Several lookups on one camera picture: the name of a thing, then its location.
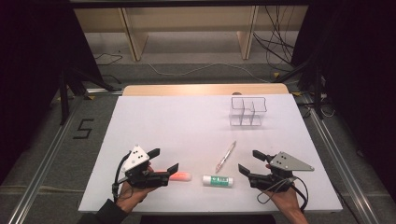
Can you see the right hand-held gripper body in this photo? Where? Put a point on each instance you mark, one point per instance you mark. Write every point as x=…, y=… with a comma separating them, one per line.
x=288, y=163

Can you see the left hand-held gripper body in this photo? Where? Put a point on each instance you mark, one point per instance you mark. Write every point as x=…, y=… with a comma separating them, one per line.
x=146, y=179

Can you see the orange highlighter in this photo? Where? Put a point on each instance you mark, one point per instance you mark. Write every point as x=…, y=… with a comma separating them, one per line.
x=182, y=176

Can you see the silver pen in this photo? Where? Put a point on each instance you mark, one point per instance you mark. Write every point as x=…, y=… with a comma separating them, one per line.
x=225, y=157

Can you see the white green glue stick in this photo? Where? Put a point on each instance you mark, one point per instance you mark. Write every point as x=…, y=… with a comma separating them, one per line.
x=218, y=181

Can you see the clear plastic organizer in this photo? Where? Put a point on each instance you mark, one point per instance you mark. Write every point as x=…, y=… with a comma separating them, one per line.
x=247, y=112

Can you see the person's left hand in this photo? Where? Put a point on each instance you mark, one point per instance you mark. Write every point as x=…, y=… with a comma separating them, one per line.
x=130, y=197

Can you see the person's right hand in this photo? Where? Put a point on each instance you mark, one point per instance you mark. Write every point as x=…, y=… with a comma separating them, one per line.
x=285, y=199

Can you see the white board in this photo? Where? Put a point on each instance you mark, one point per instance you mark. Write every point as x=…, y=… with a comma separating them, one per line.
x=174, y=130

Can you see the wooden table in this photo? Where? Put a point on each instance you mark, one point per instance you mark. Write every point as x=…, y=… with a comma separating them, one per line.
x=186, y=89

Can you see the black metal stand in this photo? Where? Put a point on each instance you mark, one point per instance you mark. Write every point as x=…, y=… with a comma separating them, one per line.
x=314, y=84

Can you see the black tripod stand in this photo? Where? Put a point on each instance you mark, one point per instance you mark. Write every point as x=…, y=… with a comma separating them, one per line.
x=67, y=90

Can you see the dark curtain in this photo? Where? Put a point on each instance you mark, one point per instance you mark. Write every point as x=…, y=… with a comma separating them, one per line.
x=361, y=62
x=34, y=62

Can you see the light wooden bench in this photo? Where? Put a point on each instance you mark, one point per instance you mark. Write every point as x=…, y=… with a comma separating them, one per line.
x=186, y=18

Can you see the aluminium floor rail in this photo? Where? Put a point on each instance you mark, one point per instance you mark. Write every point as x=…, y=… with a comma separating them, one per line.
x=37, y=177
x=342, y=168

